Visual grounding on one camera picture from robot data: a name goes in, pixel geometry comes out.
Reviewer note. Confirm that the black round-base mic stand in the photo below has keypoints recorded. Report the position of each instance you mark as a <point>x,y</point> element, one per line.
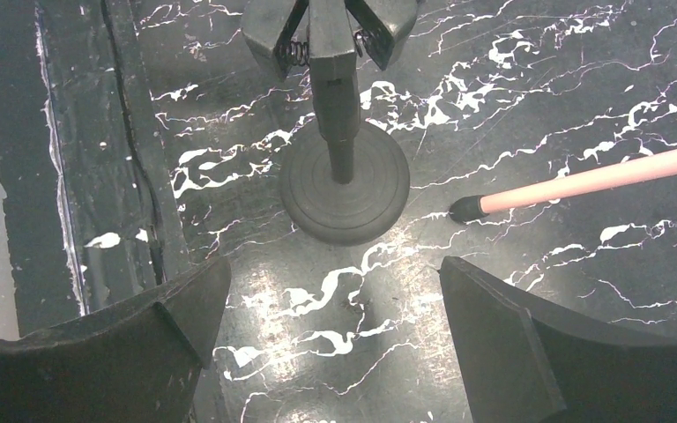
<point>344,181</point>

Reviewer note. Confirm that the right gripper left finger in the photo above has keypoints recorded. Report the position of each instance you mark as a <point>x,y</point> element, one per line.
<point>137,360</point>

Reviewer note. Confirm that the pink music stand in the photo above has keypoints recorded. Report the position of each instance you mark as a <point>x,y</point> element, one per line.
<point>470,208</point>

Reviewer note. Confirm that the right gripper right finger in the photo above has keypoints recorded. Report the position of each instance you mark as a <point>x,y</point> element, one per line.
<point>527,359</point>

